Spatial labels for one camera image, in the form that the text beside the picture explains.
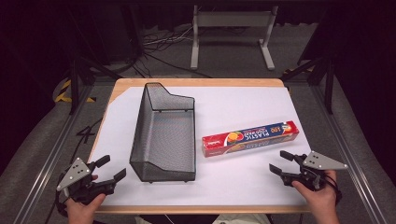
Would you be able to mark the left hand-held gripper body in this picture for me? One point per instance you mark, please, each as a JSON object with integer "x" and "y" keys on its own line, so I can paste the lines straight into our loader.
{"x": 76, "y": 174}

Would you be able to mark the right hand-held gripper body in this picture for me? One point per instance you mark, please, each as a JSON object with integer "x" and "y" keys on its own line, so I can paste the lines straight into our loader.
{"x": 323, "y": 162}

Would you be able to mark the red blue plastic wrap box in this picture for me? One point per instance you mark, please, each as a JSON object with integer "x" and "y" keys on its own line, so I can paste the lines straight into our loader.
{"x": 249, "y": 139}

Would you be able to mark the person's left hand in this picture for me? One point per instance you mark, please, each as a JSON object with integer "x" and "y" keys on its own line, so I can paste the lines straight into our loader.
{"x": 81, "y": 211}

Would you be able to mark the person's right hand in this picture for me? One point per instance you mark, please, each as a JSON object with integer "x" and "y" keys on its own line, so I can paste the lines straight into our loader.
{"x": 323, "y": 202}

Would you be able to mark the white table sheet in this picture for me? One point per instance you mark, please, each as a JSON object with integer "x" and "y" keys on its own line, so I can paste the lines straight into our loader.
{"x": 249, "y": 102}

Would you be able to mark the black tripod stand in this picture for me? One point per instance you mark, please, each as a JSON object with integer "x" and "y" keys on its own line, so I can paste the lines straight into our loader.
{"x": 328, "y": 90}
{"x": 74, "y": 87}

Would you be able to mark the yellow black hazard tape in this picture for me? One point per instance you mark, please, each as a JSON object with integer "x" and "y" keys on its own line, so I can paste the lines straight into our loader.
{"x": 63, "y": 93}

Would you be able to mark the aluminium floor rail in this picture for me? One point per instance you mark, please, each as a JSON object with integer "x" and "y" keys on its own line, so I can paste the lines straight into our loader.
{"x": 338, "y": 137}
{"x": 51, "y": 158}

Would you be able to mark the grey metal stand frame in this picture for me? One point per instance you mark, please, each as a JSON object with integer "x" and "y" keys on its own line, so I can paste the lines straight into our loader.
{"x": 232, "y": 18}

